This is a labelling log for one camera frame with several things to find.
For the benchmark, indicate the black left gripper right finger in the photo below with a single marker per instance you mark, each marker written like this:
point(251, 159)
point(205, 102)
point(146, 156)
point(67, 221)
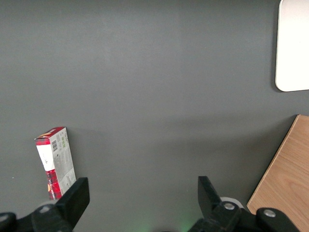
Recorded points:
point(210, 205)

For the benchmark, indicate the wooden drawer cabinet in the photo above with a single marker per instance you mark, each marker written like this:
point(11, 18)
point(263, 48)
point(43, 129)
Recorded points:
point(287, 174)

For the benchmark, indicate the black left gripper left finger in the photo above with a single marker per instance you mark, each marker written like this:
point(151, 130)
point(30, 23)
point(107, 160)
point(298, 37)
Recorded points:
point(72, 200)

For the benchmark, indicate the red cookie box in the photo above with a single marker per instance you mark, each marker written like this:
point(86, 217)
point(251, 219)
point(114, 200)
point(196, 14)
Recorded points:
point(56, 159)

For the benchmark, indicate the white rectangular tray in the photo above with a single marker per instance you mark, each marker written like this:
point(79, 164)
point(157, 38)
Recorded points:
point(293, 46)

